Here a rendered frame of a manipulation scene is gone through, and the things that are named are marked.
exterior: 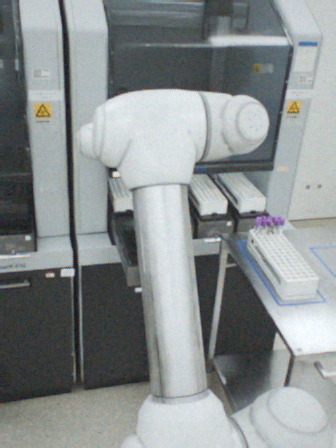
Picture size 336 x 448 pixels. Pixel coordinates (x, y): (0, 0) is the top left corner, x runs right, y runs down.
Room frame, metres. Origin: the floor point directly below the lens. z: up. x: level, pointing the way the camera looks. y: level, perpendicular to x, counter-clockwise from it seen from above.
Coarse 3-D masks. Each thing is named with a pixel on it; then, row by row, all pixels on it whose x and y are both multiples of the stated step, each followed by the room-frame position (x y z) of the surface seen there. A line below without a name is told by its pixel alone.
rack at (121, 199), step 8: (112, 184) 1.78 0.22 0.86; (120, 184) 1.78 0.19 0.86; (112, 192) 1.71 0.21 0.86; (120, 192) 1.72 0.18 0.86; (128, 192) 1.71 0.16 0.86; (112, 200) 1.75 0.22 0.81; (120, 200) 1.65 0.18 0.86; (128, 200) 1.66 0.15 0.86; (120, 208) 1.65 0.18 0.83; (128, 208) 1.66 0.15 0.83
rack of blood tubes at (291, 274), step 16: (256, 240) 1.40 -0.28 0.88; (272, 240) 1.41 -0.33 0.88; (256, 256) 1.38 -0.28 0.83; (272, 256) 1.31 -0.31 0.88; (288, 256) 1.31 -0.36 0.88; (272, 272) 1.31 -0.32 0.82; (288, 272) 1.22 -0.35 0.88; (304, 272) 1.24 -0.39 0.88; (288, 288) 1.18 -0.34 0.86; (304, 288) 1.19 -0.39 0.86
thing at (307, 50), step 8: (304, 48) 1.81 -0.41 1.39; (312, 48) 1.82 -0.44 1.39; (296, 56) 1.80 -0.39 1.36; (304, 56) 1.81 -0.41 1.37; (312, 56) 1.82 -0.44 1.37; (296, 64) 1.81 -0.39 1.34; (304, 64) 1.81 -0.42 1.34; (312, 64) 1.82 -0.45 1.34; (304, 80) 1.82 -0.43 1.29; (288, 104) 1.80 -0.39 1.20; (296, 104) 1.81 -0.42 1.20; (288, 112) 1.81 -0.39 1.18; (296, 112) 1.81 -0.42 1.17; (288, 120) 1.81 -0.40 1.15; (296, 120) 1.82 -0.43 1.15; (280, 168) 1.81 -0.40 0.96; (288, 168) 1.82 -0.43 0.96
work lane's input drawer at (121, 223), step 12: (108, 204) 1.73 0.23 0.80; (108, 216) 1.67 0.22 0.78; (120, 216) 1.63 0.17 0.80; (132, 216) 1.64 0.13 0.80; (120, 228) 1.53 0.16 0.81; (132, 228) 1.56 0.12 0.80; (120, 240) 1.47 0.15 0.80; (132, 240) 1.47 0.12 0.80; (120, 252) 1.42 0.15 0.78; (132, 252) 1.40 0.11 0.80; (132, 264) 1.31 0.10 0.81; (132, 276) 1.31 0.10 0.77
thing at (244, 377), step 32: (224, 256) 1.51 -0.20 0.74; (320, 256) 1.43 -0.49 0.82; (256, 288) 1.22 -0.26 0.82; (320, 288) 1.25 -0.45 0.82; (288, 320) 1.09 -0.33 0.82; (320, 320) 1.10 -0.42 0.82; (256, 352) 1.56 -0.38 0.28; (288, 352) 1.58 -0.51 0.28; (320, 352) 0.97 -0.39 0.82; (224, 384) 1.38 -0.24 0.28; (256, 384) 1.39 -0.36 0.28; (288, 384) 0.96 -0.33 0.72; (320, 384) 1.42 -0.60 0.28
